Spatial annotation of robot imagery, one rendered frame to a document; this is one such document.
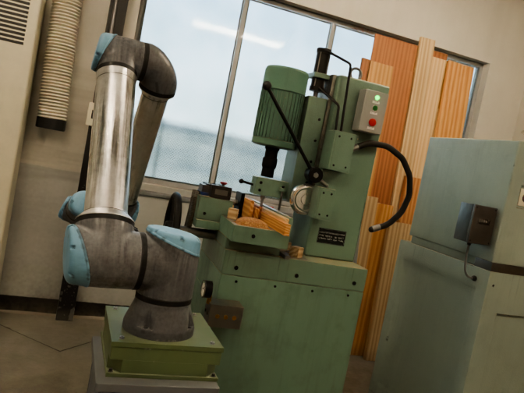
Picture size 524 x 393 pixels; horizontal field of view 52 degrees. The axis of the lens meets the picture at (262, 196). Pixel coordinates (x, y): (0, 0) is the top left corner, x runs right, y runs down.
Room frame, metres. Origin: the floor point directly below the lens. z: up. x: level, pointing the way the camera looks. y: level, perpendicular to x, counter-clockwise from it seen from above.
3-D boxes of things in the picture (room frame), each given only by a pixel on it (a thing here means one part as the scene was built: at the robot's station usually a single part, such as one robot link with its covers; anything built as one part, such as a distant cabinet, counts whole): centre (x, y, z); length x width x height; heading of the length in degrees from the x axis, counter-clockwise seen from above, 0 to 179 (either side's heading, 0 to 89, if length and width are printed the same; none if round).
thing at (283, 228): (2.13, -0.02, 0.92); 0.62 x 0.02 x 0.04; 17
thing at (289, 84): (2.17, 0.00, 1.35); 0.18 x 0.18 x 0.31
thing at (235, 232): (2.17, 0.11, 0.87); 0.61 x 0.30 x 0.06; 17
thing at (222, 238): (2.16, 0.05, 0.82); 0.40 x 0.21 x 0.04; 17
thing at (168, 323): (1.43, 0.21, 0.69); 0.19 x 0.19 x 0.10
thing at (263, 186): (2.18, -0.02, 1.03); 0.14 x 0.07 x 0.09; 107
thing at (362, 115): (2.13, -0.35, 1.40); 0.10 x 0.06 x 0.16; 107
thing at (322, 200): (2.08, -0.23, 1.02); 0.09 x 0.07 x 0.12; 17
